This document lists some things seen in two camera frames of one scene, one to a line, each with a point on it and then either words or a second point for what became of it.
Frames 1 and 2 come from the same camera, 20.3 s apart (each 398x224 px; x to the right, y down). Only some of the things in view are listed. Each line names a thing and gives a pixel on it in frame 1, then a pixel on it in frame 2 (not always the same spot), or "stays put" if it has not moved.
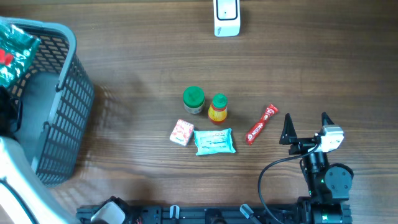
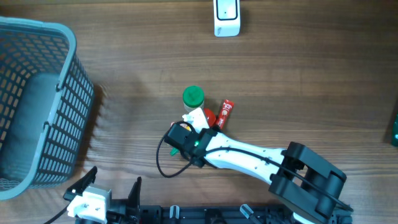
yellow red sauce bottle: (218, 111) to (199, 120)
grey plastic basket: (58, 99) stays put
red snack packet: (252, 134) to (226, 109)
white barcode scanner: (227, 18) stays put
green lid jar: (193, 99) stays put
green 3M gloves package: (18, 46) to (395, 130)
